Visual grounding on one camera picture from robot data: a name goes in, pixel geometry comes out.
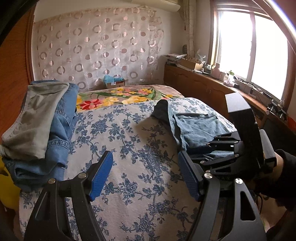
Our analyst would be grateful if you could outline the teal blue shorts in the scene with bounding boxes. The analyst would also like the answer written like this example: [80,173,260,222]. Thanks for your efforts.
[152,97,236,151]

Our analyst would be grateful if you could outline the person right hand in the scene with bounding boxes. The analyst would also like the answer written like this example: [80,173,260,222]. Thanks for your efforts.
[271,153,284,179]

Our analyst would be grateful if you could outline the blue floral bed cover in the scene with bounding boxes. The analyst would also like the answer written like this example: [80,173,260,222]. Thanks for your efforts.
[18,97,232,241]

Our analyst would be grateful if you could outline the wooden window side cabinet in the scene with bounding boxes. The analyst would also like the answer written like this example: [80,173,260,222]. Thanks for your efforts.
[164,64,288,128]

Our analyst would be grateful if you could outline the colourful floral blanket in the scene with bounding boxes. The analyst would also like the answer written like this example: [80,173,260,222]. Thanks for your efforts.
[76,84,184,112]

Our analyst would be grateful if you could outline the folded blue jeans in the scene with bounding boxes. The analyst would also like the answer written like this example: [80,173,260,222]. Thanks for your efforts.
[2,80,79,192]

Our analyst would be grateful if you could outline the folded grey green pants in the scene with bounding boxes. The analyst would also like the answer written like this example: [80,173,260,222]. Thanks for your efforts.
[1,81,69,161]

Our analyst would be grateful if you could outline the pink bottle on sill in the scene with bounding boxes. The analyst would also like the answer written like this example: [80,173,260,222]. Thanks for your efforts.
[210,63,221,79]

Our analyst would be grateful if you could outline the cardboard box with blue cloth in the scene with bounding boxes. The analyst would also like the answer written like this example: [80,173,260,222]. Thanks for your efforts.
[103,75,125,88]

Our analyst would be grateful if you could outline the yellow plush toy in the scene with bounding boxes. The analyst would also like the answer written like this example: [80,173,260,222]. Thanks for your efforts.
[0,159,20,212]

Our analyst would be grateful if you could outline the cardboard box on cabinet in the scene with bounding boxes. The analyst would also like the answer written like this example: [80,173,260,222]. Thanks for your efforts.
[179,58,205,71]

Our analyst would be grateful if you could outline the stack of papers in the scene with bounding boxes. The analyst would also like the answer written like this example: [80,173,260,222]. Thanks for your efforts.
[164,54,187,64]

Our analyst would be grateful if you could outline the wooden wardrobe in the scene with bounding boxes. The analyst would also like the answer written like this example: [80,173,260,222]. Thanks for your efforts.
[1,6,36,133]

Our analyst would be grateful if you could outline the circle patterned curtain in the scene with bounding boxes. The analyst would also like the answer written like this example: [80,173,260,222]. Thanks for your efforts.
[32,7,164,92]

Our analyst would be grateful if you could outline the tied white curtain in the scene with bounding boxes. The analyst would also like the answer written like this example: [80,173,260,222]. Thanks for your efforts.
[180,0,197,57]

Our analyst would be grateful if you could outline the white air conditioner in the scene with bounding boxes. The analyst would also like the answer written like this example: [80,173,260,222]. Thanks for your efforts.
[127,0,181,12]

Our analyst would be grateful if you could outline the window with brown frame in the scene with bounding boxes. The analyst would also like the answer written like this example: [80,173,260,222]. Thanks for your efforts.
[210,1,295,111]

